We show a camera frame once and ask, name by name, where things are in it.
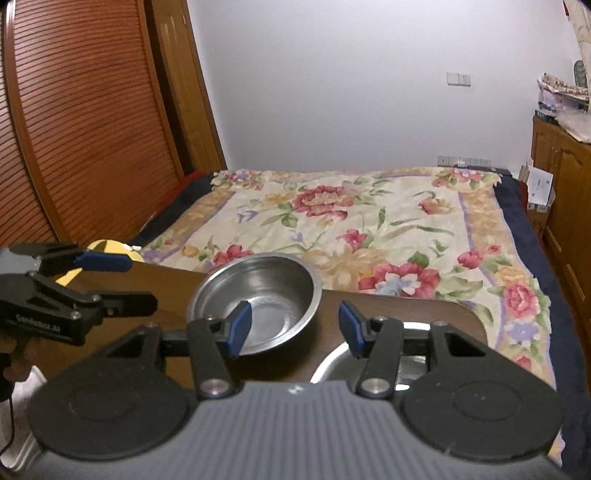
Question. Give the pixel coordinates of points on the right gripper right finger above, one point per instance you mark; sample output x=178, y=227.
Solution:
x=380, y=342

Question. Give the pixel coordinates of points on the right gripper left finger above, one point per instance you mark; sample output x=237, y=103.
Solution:
x=210, y=343

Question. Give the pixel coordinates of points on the medium steel bowl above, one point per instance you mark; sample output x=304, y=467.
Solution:
x=283, y=291

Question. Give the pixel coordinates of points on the person left hand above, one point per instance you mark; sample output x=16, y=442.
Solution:
x=22, y=355

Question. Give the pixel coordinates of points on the yellow plush toy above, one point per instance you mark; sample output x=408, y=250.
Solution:
x=103, y=246

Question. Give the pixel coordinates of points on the floral bed blanket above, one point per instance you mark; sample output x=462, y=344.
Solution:
x=422, y=232

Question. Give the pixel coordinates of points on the wooden louvered wardrobe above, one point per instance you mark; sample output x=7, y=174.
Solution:
x=86, y=149

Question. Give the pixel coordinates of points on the wooden door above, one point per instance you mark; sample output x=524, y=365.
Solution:
x=182, y=86

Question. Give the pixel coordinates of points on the wooden sideboard cabinet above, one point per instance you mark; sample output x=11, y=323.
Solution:
x=567, y=233

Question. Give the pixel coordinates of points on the white paper bag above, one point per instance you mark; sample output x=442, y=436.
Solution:
x=539, y=184

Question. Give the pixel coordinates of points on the stack of folded cloths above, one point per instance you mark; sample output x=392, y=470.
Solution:
x=556, y=97

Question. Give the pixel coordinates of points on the beige curtain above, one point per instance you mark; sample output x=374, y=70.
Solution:
x=579, y=15

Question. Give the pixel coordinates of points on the wall socket strip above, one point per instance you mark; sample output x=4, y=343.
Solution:
x=449, y=161

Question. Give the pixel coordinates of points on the white wall switch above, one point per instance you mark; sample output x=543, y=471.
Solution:
x=458, y=79

